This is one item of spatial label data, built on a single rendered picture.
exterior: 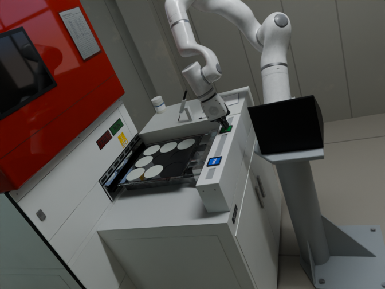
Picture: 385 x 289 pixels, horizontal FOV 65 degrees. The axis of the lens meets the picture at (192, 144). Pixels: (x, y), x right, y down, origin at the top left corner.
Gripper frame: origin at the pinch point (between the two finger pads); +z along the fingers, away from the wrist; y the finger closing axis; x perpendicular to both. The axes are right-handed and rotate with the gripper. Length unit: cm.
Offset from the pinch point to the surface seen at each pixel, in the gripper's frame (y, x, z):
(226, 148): 2.1, -16.6, 3.5
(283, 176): 12.7, -1.5, 36.4
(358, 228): 28, 24, 106
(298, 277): -7, -9, 100
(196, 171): -13.8, -21.7, 6.4
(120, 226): -48, -45, 7
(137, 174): -46.6, -17.2, -0.6
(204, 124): -16.9, 15.0, 1.7
